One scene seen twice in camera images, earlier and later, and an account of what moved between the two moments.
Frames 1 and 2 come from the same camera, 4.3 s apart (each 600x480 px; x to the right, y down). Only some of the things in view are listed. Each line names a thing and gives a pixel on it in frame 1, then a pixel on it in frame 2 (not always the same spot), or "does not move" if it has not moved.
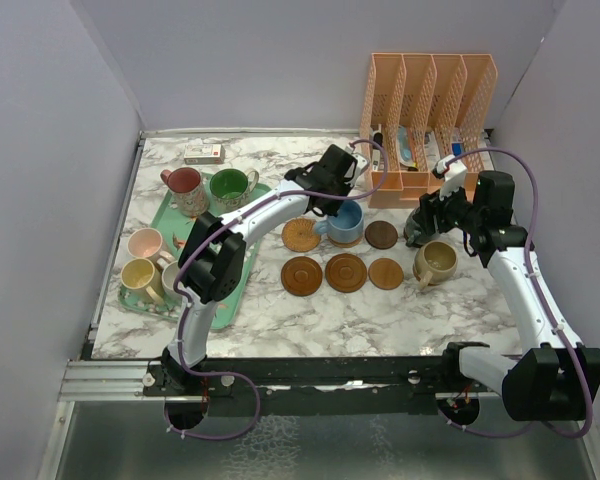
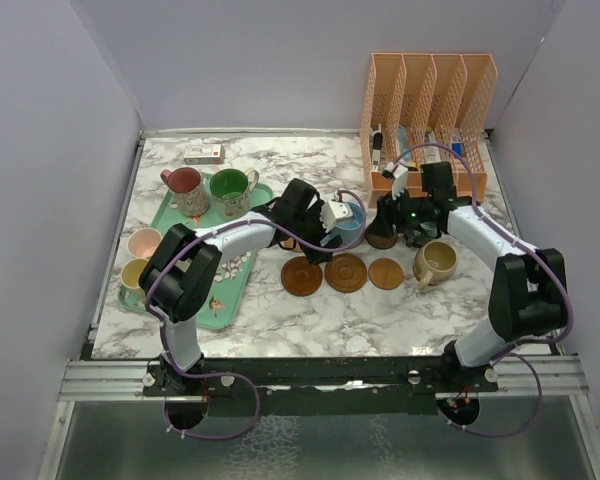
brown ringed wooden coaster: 301,276 does not move
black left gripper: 331,209 to 314,214
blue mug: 345,227 does not move
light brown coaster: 386,274 does not move
